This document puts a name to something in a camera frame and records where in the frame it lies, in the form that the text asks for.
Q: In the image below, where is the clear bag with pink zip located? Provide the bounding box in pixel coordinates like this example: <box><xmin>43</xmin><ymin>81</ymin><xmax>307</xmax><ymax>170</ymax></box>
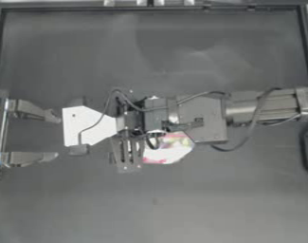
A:
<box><xmin>142</xmin><ymin>131</ymin><xmax>196</xmax><ymax>165</ymax></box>

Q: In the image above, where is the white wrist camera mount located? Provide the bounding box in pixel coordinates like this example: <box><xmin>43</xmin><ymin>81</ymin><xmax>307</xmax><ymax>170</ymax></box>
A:
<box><xmin>62</xmin><ymin>105</ymin><xmax>119</xmax><ymax>147</ymax></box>

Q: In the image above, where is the black camera cable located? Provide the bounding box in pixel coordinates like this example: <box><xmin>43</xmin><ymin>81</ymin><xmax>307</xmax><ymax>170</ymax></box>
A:
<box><xmin>78</xmin><ymin>88</ymin><xmax>147</xmax><ymax>146</ymax></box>

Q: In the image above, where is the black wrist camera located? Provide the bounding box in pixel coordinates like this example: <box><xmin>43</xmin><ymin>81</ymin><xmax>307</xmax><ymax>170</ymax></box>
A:
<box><xmin>67</xmin><ymin>143</ymin><xmax>91</xmax><ymax>157</ymax></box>

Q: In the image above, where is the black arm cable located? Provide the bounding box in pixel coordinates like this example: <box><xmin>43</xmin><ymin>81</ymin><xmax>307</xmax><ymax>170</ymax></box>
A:
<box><xmin>210</xmin><ymin>86</ymin><xmax>306</xmax><ymax>152</ymax></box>

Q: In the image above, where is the black table frame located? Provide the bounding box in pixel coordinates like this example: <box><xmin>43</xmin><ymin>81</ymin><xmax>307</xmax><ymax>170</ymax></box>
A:
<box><xmin>0</xmin><ymin>0</ymin><xmax>308</xmax><ymax>89</ymax></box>

